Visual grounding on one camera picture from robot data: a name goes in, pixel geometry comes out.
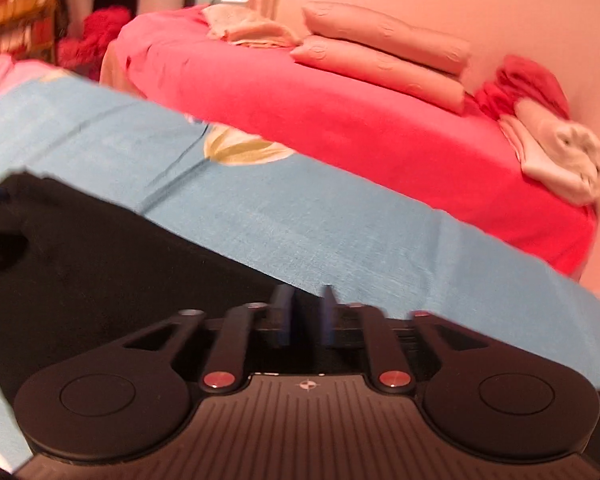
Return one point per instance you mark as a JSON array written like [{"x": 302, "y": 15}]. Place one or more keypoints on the pink pillow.
[
  {"x": 380, "y": 72},
  {"x": 385, "y": 35}
]

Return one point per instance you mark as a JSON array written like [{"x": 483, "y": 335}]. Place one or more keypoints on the black pants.
[{"x": 105, "y": 280}]

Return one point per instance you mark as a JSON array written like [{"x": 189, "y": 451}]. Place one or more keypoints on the red bed cover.
[{"x": 330, "y": 125}]

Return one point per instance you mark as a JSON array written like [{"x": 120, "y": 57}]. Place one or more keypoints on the blue floral bedsheet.
[{"x": 330, "y": 230}]

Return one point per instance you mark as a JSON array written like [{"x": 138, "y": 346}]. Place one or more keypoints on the white folded cloth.
[{"x": 560, "y": 155}]

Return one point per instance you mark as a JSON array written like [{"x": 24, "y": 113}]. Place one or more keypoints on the cream crumpled cloth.
[{"x": 250, "y": 27}]

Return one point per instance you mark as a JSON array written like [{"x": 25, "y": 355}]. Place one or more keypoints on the pink blanket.
[{"x": 15, "y": 77}]

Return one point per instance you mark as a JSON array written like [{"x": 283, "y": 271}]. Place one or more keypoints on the red fuzzy cloth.
[{"x": 95, "y": 35}]

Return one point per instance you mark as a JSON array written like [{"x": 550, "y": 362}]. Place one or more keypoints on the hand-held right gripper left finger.
[{"x": 282, "y": 321}]

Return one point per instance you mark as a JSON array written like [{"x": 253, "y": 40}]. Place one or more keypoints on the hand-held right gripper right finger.
[{"x": 328, "y": 321}]

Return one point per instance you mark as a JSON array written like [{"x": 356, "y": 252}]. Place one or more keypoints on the red crumpled cloth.
[{"x": 525, "y": 85}]

